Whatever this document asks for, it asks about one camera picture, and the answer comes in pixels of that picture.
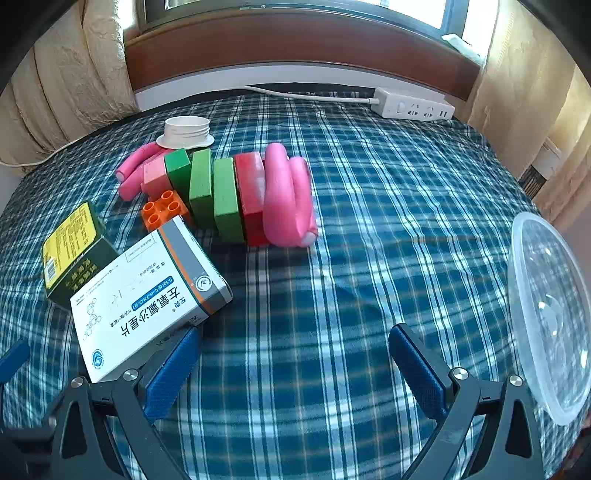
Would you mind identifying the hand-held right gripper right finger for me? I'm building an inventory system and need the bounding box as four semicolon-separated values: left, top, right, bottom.
388;323;548;480

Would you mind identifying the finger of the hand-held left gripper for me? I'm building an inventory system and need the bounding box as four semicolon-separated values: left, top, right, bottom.
0;425;57;464
0;340;31;385

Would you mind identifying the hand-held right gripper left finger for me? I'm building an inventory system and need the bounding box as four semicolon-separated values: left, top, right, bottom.
48;325;206;480

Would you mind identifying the white medicine box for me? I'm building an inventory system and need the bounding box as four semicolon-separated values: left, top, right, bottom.
69;215;234;384

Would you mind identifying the dark green carton box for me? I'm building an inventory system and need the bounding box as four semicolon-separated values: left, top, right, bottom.
41;200;120;309

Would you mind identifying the clear plastic bowl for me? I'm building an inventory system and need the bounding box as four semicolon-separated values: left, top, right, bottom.
507;211;591;426

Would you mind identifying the orange building brick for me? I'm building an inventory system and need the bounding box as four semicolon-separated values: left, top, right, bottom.
142;189;192;233

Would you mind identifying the red building brick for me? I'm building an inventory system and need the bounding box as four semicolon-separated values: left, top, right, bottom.
233;152;269;247

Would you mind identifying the pink toy block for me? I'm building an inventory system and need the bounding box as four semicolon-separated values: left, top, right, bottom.
141;159;168;197

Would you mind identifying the small green toy block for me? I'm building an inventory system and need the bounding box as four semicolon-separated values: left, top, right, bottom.
164;148;192;204

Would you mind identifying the pink foam hair curler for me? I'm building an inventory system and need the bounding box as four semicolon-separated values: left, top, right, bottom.
115;142;175;201
262;142;319;249

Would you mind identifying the white plastic jar lid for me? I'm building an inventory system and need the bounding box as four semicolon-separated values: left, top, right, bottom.
156;116;215;149

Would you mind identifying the blue plaid blanket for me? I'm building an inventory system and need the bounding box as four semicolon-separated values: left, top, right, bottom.
0;85;583;480

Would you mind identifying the white tower fan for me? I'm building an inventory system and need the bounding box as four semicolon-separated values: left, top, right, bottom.
517;137;568;200

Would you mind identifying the white power strip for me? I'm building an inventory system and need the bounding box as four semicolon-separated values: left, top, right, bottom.
372;88;455;121

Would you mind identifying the cream curtain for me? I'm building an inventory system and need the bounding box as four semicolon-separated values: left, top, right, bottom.
0;0;141;178
466;0;591;232

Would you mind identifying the white cloth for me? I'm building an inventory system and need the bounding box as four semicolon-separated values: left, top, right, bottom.
441;33;481;61

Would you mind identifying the brown wooden window sill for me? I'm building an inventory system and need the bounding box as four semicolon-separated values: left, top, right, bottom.
124;14;483;100

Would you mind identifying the window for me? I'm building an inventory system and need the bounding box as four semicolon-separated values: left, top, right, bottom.
139;0;462;38

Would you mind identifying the white power strip cable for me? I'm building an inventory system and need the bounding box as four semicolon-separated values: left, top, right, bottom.
242;85;377;103

